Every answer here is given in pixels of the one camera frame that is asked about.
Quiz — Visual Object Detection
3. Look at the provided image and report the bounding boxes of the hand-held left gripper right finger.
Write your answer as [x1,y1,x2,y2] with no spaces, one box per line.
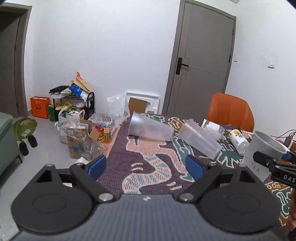
[177,154,261,202]

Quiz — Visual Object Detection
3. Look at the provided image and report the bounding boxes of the orange shopping bag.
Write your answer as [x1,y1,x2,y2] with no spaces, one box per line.
[30,96,51,119]

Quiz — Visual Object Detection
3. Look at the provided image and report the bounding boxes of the printed blanket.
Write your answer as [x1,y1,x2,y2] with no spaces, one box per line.
[97,113,296,233]

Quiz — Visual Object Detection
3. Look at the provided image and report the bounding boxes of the yellow slippers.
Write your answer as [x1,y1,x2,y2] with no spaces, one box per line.
[55,102,73,111]

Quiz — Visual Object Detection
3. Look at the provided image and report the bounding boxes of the dark grey door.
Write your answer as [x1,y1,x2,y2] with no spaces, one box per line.
[0,4,33,118]

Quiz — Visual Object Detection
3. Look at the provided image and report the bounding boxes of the white plastic bag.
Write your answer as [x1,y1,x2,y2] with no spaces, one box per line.
[55,109,86,144]

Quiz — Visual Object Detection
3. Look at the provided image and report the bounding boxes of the grey printed cup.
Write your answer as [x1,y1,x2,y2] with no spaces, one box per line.
[240,131,287,184]

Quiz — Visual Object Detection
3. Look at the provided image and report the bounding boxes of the orange chair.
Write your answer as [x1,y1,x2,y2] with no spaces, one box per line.
[207,92,255,133]

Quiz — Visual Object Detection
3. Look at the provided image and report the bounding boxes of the green plush toy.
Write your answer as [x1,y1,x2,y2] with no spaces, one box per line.
[12,117,38,156]

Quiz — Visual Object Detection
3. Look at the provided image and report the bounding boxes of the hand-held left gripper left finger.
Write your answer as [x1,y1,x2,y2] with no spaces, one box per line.
[35,155,116,203]

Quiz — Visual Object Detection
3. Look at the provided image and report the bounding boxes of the black door handle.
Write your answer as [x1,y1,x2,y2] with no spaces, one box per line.
[175,57,189,75]

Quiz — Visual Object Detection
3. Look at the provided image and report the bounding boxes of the blue white bag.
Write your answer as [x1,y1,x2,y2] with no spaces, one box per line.
[69,83,90,98]

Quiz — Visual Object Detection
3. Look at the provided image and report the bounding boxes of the person's right forearm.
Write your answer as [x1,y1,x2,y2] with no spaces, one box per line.
[286,188,296,232]

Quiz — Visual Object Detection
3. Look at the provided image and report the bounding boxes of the wide translucent plastic cup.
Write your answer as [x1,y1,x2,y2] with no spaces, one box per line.
[128,111,175,141]

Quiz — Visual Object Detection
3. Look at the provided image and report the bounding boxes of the open cardboard box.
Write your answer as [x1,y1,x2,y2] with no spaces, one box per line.
[67,119,102,161]

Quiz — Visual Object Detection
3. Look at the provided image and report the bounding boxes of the brown paper bag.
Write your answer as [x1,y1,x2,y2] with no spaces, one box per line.
[71,72,94,93]

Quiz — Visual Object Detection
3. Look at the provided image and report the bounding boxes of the tall translucent plastic cup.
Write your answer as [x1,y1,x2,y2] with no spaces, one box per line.
[178,119,223,160]

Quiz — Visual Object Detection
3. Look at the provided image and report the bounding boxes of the green paper bag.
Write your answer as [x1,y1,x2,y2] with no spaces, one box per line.
[48,103,60,122]

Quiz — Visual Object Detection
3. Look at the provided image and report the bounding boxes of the clear plastic bottle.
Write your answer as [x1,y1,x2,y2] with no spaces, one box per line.
[201,119,226,141]

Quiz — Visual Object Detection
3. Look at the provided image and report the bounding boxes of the green sofa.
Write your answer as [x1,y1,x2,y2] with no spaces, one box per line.
[0,112,23,177]

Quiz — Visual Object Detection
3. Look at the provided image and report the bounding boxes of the white foam packaging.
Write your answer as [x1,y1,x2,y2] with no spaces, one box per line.
[125,92,160,115]

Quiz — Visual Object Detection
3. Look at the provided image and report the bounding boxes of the dark cable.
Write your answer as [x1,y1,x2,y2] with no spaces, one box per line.
[270,130,296,142]

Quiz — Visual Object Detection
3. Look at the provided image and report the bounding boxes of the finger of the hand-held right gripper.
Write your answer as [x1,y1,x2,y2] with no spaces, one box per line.
[253,151,281,171]
[281,150,296,164]

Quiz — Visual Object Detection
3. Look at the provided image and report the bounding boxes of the clear plastic bag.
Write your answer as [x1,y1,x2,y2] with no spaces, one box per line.
[106,95,127,133]

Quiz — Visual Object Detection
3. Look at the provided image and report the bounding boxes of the cardboard sheet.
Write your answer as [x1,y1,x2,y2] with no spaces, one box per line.
[128,97,149,116]

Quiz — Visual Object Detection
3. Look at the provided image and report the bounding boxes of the white wall switch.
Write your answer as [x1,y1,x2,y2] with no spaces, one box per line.
[261,53,277,69]

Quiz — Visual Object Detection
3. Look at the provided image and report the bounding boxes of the yellow label plastic bottle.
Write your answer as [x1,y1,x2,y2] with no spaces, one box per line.
[228,129,250,156]

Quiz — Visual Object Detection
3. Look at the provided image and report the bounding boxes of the black shoe rack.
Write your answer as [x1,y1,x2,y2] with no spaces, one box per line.
[49,91,95,121]

